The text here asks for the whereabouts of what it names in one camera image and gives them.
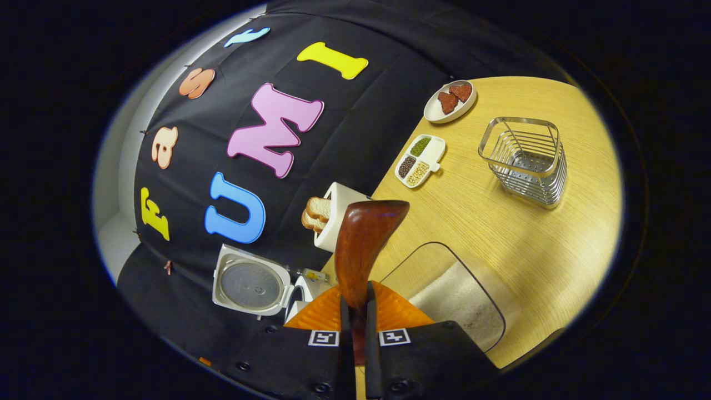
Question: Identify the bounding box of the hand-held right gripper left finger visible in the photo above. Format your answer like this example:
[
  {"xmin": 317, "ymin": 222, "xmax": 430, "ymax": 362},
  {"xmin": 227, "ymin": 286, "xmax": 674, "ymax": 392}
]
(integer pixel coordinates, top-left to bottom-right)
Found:
[{"xmin": 222, "ymin": 286, "xmax": 356, "ymax": 400}]

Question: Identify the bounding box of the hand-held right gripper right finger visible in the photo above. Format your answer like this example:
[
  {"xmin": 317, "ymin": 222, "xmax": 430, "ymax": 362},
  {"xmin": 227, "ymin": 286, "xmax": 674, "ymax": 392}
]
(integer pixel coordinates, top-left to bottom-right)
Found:
[{"xmin": 364, "ymin": 281, "xmax": 500, "ymax": 400}]

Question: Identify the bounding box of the brown wooden spoon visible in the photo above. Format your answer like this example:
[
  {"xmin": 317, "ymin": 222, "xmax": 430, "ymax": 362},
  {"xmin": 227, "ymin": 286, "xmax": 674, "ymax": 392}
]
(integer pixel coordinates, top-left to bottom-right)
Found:
[{"xmin": 334, "ymin": 200, "xmax": 410, "ymax": 367}]

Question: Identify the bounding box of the clear container of rice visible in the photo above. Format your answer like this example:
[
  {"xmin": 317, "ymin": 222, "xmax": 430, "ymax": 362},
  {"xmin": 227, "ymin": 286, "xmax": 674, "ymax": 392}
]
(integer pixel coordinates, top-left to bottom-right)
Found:
[{"xmin": 380, "ymin": 241, "xmax": 507, "ymax": 354}]

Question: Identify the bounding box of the white rice cooker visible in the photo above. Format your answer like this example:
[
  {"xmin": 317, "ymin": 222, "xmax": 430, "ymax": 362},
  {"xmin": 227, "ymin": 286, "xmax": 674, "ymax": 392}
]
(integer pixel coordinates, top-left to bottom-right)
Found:
[{"xmin": 212, "ymin": 243, "xmax": 334, "ymax": 326}]

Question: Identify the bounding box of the metal wire chopstick holder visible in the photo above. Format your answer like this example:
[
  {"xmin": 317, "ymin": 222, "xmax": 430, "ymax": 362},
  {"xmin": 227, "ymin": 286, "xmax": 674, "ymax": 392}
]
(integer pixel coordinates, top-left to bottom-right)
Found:
[{"xmin": 478, "ymin": 117, "xmax": 568, "ymax": 210}]

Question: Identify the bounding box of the white toaster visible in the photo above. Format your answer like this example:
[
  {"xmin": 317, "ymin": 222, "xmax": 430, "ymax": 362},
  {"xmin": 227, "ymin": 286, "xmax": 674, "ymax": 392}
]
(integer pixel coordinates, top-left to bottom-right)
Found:
[{"xmin": 314, "ymin": 182, "xmax": 373, "ymax": 253}]

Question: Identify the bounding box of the white divided bean dish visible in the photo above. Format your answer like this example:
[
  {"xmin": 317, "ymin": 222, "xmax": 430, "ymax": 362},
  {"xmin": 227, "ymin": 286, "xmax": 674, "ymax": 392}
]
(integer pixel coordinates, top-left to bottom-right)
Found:
[{"xmin": 394, "ymin": 134, "xmax": 447, "ymax": 189}]

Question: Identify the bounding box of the white oval plate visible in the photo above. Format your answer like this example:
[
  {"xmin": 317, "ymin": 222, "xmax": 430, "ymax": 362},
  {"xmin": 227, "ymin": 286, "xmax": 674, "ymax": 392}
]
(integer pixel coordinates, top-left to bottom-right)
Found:
[{"xmin": 423, "ymin": 79, "xmax": 477, "ymax": 124}]

